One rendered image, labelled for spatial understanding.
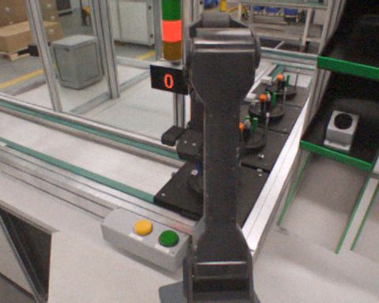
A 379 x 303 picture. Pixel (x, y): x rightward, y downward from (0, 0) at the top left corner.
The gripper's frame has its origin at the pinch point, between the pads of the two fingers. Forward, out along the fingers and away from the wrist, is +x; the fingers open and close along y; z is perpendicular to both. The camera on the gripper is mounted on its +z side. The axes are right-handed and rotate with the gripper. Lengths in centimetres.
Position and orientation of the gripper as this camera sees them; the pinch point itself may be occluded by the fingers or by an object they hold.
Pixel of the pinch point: (202, 162)
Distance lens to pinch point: 72.1
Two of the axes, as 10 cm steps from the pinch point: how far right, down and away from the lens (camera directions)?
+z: -4.7, 4.8, -7.5
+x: 0.0, 8.4, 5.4
